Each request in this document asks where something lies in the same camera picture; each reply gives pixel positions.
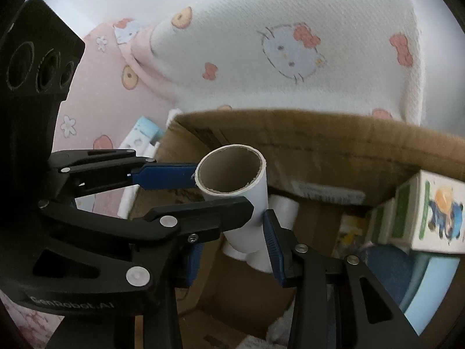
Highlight green white carton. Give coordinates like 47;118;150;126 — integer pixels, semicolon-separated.
364;200;397;245

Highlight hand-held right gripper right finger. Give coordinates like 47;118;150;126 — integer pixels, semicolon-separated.
263;209;422;349

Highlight light blue tissue packet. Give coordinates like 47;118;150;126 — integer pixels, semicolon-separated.
119;116;165;155

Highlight white cat print pillow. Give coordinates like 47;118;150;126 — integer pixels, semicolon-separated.
150;0;426;125

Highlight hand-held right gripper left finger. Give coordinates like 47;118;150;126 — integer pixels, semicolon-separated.
134;242;205;349

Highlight light blue plastic container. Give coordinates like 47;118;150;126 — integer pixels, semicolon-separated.
400;251;461;336

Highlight yellow printed paper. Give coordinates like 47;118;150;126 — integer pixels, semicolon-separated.
335;215;368;259

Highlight dark blue round lid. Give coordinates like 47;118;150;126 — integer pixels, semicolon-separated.
362;245;415;307

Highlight white fluffy cloth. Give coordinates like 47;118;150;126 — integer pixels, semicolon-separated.
266;308;299;347

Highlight pink cat print pillow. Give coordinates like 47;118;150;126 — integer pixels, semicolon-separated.
112;17;179;103

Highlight cartoon print carton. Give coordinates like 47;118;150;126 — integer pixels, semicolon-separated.
393;169;465;256

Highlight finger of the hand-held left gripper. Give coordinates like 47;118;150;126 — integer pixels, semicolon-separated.
47;148;200;195
36;196;255;292

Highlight pink floral bedsheet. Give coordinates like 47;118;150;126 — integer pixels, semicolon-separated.
54;22;175;219

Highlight brown cardboard box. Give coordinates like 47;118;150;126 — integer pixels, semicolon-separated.
124;107;465;349

